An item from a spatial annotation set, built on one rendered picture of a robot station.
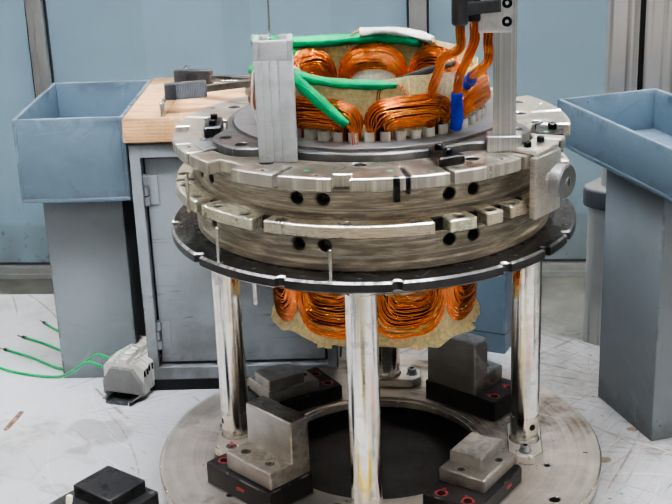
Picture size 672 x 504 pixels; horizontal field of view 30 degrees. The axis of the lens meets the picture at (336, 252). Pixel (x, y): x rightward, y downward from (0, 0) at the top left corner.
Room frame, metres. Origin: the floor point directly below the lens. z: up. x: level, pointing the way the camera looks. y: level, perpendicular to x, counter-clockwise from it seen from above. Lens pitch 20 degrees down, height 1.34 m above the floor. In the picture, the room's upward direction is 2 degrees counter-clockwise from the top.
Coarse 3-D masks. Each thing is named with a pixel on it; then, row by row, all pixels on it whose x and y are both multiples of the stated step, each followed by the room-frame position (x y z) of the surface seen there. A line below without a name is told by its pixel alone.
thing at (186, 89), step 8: (200, 80) 1.18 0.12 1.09; (168, 88) 1.17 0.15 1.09; (176, 88) 1.17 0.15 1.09; (184, 88) 1.17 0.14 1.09; (192, 88) 1.18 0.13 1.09; (200, 88) 1.18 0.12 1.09; (168, 96) 1.17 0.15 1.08; (176, 96) 1.17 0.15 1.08; (184, 96) 1.17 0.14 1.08; (192, 96) 1.18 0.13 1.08; (200, 96) 1.18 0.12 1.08
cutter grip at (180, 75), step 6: (174, 72) 1.24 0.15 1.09; (180, 72) 1.24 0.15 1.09; (186, 72) 1.23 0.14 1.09; (192, 72) 1.23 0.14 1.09; (198, 72) 1.23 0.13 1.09; (204, 72) 1.23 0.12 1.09; (210, 72) 1.23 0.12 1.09; (174, 78) 1.24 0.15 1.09; (180, 78) 1.24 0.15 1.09; (186, 78) 1.24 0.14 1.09; (192, 78) 1.23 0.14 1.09; (198, 78) 1.23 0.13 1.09; (204, 78) 1.23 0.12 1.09; (210, 78) 1.23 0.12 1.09
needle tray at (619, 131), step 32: (608, 96) 1.19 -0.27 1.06; (640, 96) 1.20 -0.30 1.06; (576, 128) 1.14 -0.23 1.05; (608, 128) 1.08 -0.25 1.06; (640, 128) 1.20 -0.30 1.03; (608, 160) 1.08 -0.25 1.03; (640, 160) 1.03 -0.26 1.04; (608, 192) 1.11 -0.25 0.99; (640, 192) 1.05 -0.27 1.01; (608, 224) 1.10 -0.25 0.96; (640, 224) 1.05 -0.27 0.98; (608, 256) 1.10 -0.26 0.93; (640, 256) 1.05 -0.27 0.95; (608, 288) 1.10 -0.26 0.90; (640, 288) 1.05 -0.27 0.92; (608, 320) 1.10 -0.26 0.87; (640, 320) 1.04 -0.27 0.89; (608, 352) 1.09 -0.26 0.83; (640, 352) 1.04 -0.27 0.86; (608, 384) 1.09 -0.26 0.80; (640, 384) 1.04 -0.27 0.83; (640, 416) 1.03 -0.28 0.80
